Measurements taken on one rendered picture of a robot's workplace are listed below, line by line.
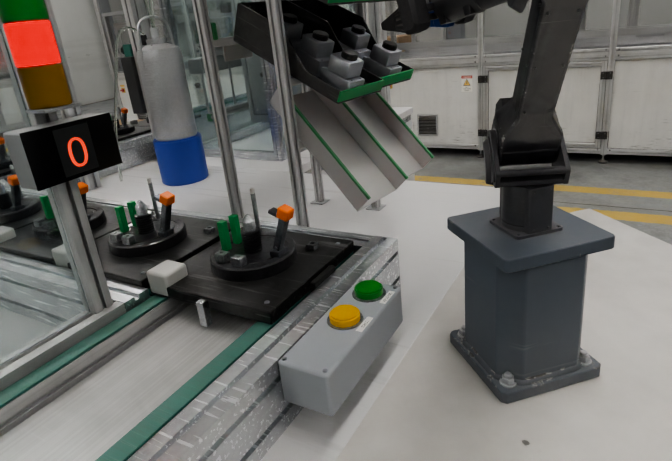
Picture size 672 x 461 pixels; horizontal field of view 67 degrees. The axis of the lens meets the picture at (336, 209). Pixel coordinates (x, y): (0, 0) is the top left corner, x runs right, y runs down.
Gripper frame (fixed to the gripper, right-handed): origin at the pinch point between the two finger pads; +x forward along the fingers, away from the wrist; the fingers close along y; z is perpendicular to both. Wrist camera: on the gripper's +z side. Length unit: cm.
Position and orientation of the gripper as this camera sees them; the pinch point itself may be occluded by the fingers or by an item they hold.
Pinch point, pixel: (410, 17)
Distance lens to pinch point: 87.5
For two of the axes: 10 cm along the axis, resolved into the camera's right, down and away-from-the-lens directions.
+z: -2.9, -9.4, -2.1
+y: -6.4, 3.5, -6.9
